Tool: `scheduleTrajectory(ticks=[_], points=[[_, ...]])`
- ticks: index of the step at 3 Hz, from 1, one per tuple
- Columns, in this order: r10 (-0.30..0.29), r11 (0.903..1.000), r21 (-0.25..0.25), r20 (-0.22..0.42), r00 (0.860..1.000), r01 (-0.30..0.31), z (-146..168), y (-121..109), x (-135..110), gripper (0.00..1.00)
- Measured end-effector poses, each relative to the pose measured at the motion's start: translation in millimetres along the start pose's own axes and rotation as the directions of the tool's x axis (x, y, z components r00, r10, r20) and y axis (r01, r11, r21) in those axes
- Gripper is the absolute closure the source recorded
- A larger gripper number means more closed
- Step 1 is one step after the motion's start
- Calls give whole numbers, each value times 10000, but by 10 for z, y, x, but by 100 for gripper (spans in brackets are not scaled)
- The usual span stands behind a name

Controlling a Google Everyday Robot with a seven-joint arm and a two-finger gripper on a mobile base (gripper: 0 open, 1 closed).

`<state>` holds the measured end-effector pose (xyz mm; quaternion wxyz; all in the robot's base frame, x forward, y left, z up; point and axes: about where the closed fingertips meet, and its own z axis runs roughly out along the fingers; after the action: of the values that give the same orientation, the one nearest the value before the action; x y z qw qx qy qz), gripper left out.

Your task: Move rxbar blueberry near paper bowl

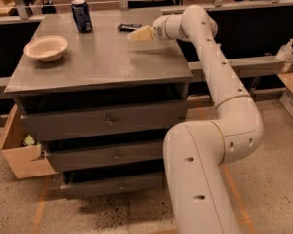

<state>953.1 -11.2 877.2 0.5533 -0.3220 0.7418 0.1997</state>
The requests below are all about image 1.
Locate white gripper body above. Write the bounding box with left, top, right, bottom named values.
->
left=153, top=14, right=188, bottom=41

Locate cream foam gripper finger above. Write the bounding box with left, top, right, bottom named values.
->
left=127, top=25, right=154, bottom=42

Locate dark rxbar blueberry bar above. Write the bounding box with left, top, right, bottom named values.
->
left=118, top=23, right=142, bottom=32

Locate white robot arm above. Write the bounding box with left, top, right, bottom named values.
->
left=129, top=5, right=264, bottom=234

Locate paper bowl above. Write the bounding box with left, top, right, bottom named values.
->
left=23, top=36, right=68, bottom=62

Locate blue soda can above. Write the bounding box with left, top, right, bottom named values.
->
left=71, top=0, right=92, bottom=33

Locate grey drawer cabinet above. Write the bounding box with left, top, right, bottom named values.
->
left=5, top=9, right=192, bottom=185

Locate top grey drawer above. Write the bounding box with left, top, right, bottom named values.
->
left=21, top=100, right=188, bottom=141

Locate grey drawer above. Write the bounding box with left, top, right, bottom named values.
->
left=61, top=170, right=163, bottom=198
left=21, top=100, right=188, bottom=141
left=43, top=138, right=163, bottom=172

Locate middle grey drawer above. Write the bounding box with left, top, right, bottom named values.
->
left=43, top=138, right=163, bottom=172

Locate bottom grey drawer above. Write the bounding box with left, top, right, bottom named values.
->
left=61, top=170, right=163, bottom=198

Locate grey metal railing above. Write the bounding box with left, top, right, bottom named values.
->
left=0, top=0, right=293, bottom=100

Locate cardboard box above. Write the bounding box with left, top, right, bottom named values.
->
left=0, top=105, right=57, bottom=179

